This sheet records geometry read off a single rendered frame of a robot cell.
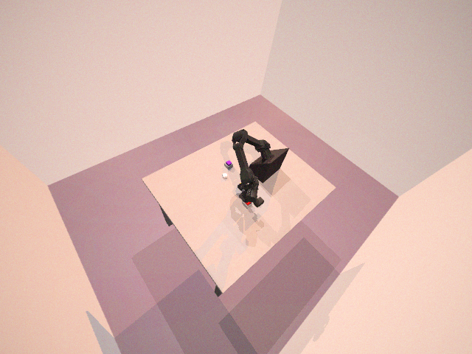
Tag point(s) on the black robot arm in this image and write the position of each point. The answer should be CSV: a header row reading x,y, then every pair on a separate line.
x,y
246,174

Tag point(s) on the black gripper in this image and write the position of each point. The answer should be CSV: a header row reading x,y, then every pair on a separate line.
x,y
259,200

